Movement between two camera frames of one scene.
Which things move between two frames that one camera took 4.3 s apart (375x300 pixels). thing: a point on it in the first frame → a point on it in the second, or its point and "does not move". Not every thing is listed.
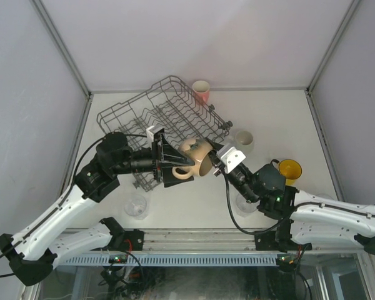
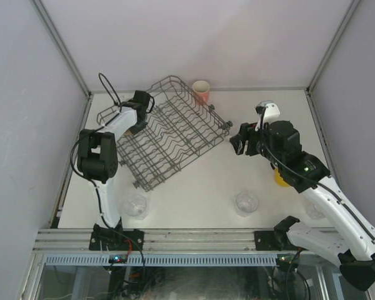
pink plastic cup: x=201 y=90 does not move
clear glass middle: x=244 y=207 does not move
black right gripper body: x=217 y=159 → x=248 y=141
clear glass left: x=135 y=205 does not move
